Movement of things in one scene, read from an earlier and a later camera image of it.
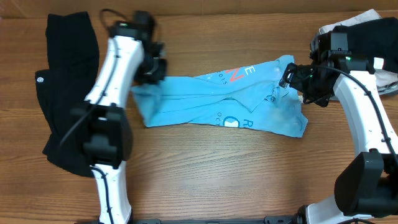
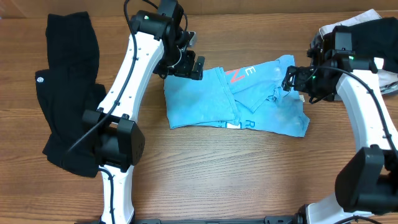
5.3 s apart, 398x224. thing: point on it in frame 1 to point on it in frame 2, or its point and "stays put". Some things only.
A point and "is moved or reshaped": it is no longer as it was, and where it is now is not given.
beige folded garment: [384, 78] stays put
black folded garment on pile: [377, 38] stays put
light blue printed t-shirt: [247, 95] is moved or reshaped
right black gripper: [299, 71] stays put
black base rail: [275, 220] stays put
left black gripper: [158, 74] to [185, 70]
